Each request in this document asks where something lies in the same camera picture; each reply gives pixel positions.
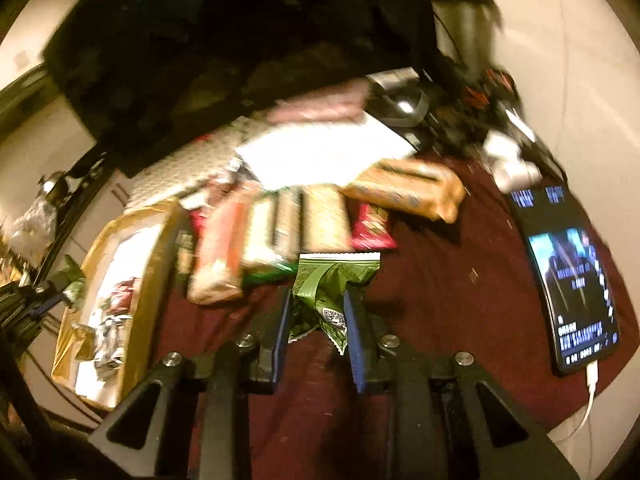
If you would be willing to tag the pink snack packet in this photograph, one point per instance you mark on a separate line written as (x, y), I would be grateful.
(320, 102)

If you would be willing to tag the grey metal stand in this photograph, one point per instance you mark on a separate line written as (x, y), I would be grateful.
(465, 30)

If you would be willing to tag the black and red gadget pile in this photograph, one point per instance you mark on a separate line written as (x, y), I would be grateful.
(470, 105)

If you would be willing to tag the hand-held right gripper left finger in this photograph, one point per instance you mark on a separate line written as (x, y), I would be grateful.
(284, 320)

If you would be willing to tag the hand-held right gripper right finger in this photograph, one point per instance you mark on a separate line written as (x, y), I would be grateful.
(356, 345)

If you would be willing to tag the white charger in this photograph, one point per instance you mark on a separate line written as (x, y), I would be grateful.
(510, 170)

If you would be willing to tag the white keyboard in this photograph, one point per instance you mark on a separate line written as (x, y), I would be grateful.
(185, 170)

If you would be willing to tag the orange snack packet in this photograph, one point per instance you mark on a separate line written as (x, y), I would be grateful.
(405, 192)

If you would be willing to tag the black and white snack packet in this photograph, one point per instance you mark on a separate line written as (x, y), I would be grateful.
(107, 345)

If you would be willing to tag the dark computer monitor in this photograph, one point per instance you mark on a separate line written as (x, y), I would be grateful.
(200, 60)

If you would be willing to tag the gold cardboard box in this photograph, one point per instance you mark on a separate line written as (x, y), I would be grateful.
(150, 280)

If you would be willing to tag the red and white snack packet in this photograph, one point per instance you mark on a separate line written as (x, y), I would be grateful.
(217, 260)

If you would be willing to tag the clear plastic bag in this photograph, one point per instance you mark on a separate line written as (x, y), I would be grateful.
(32, 225)

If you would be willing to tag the beige cracker packet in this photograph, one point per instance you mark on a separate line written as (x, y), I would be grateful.
(325, 220)

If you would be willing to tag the black tripod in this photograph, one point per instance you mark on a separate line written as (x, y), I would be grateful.
(20, 305)

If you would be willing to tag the maroon desk mat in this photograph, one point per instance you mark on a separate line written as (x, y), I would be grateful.
(450, 280)

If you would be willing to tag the steel pot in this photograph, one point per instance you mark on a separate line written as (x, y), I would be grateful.
(51, 185)

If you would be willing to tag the black smartphone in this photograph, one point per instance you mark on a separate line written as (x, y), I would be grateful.
(570, 280)

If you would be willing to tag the white paper sheet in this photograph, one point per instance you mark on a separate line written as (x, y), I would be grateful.
(325, 152)

